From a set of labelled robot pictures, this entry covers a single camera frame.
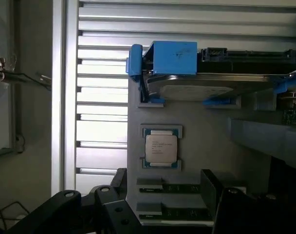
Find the black RAM stick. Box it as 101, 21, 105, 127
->
139, 209, 213, 218
139, 186, 203, 194

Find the grey printed parts rack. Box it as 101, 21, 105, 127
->
127, 77, 296, 227

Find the black cable with metal plug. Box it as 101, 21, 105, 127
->
0, 70, 52, 91

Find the hard drive in blue caddy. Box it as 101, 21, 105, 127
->
125, 40, 296, 108

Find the thin black floor cable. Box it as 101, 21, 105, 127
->
0, 200, 30, 228

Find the silver green CPU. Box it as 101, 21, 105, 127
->
143, 128, 180, 169

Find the silver black hard disk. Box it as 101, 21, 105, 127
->
142, 48, 296, 102

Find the black disk wire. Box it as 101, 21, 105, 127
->
139, 74, 149, 101

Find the aluminium table edge rail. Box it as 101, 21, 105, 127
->
50, 0, 80, 197

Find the green circuit board card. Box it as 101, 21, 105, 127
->
282, 91, 296, 127

